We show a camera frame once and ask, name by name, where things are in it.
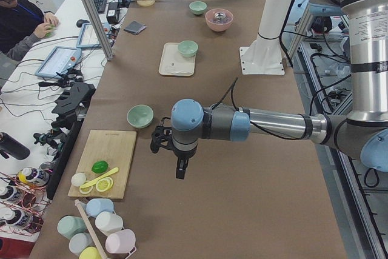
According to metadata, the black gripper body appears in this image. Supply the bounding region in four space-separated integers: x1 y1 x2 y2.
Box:
150 117 196 160

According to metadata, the green bowl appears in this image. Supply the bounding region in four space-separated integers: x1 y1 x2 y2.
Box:
178 40 199 58
127 104 154 129

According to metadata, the green bowl end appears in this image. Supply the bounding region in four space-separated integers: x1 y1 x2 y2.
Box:
189 1 207 15

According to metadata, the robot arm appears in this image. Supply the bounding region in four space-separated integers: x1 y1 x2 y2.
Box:
150 0 387 179

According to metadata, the wooden cutting board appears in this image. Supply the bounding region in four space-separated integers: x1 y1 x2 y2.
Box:
68 130 136 200

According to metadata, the yellow plastic knife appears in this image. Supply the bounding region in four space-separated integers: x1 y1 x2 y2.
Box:
80 167 119 188

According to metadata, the green lime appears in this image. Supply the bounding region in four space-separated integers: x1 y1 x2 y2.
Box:
91 160 109 173

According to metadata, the cream serving tray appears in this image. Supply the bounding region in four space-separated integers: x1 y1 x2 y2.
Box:
158 42 196 76

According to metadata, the lemon slice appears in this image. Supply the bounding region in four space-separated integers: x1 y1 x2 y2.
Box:
95 177 113 192
79 186 93 195

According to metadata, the green bowl on tray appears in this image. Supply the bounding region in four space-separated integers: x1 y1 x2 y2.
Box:
178 40 199 58

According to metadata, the white garlic bulb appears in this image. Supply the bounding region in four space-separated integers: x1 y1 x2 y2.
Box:
71 172 87 187

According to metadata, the white cup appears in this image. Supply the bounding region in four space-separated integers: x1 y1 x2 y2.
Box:
95 211 124 236

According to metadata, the blue cup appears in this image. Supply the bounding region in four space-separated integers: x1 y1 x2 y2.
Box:
86 198 115 217

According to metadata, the pink cup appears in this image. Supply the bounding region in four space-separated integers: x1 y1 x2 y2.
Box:
105 229 136 254

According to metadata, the grey folded cloth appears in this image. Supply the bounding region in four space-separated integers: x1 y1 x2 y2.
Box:
124 21 147 35

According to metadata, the wooden cup rack rod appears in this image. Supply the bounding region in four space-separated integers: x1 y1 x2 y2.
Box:
74 200 108 259

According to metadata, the far teach pendant tablet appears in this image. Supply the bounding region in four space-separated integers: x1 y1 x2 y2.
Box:
76 23 101 49

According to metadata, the teach pendant tablet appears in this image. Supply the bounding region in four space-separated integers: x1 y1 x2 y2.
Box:
35 46 82 79
76 23 101 49

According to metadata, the near teach pendant tablet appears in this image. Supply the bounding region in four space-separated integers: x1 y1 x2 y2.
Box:
35 46 82 79

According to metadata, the yellow cup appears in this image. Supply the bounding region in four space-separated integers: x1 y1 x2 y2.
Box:
79 246 102 259

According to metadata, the pink bowl with ice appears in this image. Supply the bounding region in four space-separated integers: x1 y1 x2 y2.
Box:
205 8 233 32

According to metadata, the grey cup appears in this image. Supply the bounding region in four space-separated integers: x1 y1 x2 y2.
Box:
69 233 92 256

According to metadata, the green cup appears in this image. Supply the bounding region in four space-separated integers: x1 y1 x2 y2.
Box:
57 216 86 240

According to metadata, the metal scoop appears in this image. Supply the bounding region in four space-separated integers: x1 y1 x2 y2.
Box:
213 12 228 24

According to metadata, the yellow sauce bottle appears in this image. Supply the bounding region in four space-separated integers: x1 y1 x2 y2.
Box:
18 167 50 187

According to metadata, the black water bottle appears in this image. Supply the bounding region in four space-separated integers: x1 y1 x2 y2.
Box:
1 132 30 160

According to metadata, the seated person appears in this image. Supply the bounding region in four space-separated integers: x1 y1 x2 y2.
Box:
1 0 59 61

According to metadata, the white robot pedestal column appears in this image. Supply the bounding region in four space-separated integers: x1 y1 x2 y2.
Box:
240 0 292 75

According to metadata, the aluminium frame post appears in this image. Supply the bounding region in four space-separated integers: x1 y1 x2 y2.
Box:
81 0 113 61

